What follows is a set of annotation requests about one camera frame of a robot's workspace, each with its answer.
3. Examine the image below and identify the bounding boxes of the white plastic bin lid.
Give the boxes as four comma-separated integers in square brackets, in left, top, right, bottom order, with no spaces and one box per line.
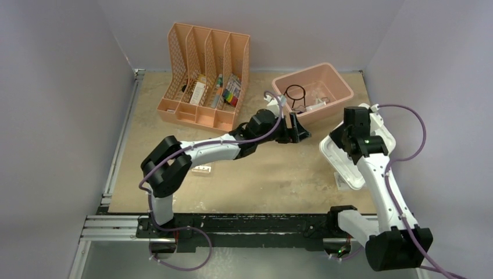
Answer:
[319,113,396,190]

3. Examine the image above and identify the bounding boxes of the aluminium frame rail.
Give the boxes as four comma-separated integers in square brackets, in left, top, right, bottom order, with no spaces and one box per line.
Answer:
[81,213,350,246]

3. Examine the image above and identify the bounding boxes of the pink plastic bin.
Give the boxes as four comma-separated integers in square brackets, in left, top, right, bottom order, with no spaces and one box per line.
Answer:
[271,62,354,126]

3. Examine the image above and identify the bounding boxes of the white printed label card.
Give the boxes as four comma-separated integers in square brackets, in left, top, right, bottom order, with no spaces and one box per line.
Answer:
[334,173,350,191]

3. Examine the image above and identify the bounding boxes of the black wire tripod stand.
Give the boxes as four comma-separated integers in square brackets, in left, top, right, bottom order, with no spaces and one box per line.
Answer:
[283,84,306,114]

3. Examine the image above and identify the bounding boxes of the white orange box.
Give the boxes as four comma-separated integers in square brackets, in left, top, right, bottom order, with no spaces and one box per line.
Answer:
[189,74,206,105]

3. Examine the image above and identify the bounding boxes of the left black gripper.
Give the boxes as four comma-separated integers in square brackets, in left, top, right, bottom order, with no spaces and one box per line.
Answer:
[256,113,309,146]

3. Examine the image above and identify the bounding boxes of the green capped tube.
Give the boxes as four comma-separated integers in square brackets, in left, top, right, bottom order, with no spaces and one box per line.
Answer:
[210,74,223,109]

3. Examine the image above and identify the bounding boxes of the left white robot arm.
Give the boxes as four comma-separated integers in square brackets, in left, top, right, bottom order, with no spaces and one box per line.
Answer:
[139,93,311,238]

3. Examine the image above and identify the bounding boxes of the orange plastic file organizer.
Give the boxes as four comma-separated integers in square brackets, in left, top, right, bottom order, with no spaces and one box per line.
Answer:
[157,23,251,133]

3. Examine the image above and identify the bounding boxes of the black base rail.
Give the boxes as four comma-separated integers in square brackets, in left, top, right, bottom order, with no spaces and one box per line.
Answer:
[136,213,360,256]

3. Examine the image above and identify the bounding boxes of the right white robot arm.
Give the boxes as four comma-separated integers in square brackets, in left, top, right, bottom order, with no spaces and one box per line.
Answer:
[326,106,433,271]

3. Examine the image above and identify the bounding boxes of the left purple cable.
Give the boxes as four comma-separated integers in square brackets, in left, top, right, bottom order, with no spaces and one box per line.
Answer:
[138,91,287,271]

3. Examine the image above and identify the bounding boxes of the clear test tube rack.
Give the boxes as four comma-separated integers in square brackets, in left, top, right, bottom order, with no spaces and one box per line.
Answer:
[191,163,212,175]

